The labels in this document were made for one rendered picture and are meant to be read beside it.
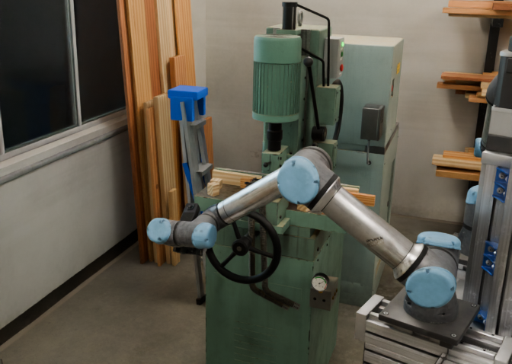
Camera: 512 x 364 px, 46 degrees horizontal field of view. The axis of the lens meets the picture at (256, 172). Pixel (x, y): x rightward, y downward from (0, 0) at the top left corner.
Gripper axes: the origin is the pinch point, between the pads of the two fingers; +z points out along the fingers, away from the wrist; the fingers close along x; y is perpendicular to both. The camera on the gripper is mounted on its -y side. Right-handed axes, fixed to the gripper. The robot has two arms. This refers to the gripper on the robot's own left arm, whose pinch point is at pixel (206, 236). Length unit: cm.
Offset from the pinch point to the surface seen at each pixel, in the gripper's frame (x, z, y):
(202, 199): -12.4, 18.5, -15.1
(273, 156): 13.0, 21.6, -34.2
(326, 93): 29, 31, -63
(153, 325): -66, 93, 41
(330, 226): 37.6, 22.3, -9.5
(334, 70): 30, 36, -74
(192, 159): -51, 80, -44
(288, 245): 21.5, 26.4, -1.5
